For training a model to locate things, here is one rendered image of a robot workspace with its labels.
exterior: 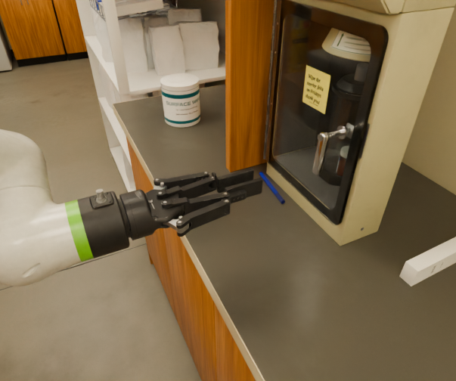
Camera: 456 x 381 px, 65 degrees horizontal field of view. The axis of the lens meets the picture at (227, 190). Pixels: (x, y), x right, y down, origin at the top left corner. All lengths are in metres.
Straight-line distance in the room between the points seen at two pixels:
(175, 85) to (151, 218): 0.74
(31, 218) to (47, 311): 1.50
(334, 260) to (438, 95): 0.55
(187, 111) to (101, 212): 0.77
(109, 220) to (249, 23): 0.56
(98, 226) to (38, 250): 0.08
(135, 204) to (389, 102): 0.45
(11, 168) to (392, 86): 0.59
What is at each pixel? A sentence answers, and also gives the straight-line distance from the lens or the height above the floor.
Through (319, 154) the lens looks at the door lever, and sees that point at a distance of 0.69.
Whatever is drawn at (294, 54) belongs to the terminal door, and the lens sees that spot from 0.80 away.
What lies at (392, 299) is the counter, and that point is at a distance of 0.78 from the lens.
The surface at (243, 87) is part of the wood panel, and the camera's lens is 0.93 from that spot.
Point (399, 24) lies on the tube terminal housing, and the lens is 0.62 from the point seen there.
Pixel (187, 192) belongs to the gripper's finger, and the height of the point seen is 1.15.
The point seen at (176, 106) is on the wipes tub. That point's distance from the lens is 1.24.
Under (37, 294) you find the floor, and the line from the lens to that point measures 2.13.
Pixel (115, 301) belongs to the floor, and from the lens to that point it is 1.95.
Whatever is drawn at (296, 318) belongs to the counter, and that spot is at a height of 0.94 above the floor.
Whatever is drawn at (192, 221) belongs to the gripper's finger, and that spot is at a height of 1.15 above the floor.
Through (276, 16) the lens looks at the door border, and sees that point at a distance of 0.85.
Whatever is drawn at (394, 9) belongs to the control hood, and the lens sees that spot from 0.61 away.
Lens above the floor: 1.51
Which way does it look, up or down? 37 degrees down
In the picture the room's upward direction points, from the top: straight up
